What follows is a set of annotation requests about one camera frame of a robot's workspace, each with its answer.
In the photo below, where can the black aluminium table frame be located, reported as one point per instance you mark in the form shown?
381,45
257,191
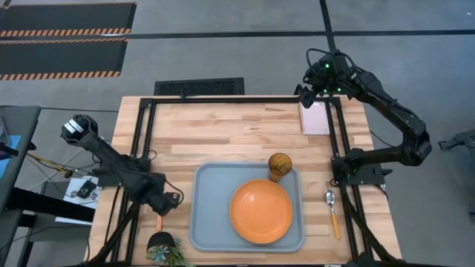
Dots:
241,100

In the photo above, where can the grey plastic tray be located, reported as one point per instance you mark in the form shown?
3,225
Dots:
211,207

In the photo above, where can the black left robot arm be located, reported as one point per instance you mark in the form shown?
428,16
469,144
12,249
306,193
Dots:
107,154

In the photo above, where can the black floor vent grate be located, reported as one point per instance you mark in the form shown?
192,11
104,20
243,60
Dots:
198,87

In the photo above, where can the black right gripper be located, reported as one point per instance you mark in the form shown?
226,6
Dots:
319,79

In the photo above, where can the small black device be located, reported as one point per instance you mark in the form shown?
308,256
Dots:
86,188

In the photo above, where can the dark grey side desk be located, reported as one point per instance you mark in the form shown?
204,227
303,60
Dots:
16,141

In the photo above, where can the black hazard-striped floor mat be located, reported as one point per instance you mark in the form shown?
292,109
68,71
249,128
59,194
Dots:
67,16
63,55

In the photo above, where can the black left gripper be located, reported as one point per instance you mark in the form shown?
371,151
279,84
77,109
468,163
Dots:
161,196

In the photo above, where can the amber faceted cup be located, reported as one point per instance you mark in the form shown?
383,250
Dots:
280,166

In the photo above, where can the succulent plant in black pot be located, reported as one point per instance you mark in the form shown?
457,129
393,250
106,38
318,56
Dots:
163,244

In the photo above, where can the white paper sheet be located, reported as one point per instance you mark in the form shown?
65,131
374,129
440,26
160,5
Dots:
76,207

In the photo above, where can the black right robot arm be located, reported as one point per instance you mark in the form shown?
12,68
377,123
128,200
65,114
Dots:
393,111

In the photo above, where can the orange round plate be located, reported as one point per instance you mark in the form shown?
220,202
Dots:
261,211

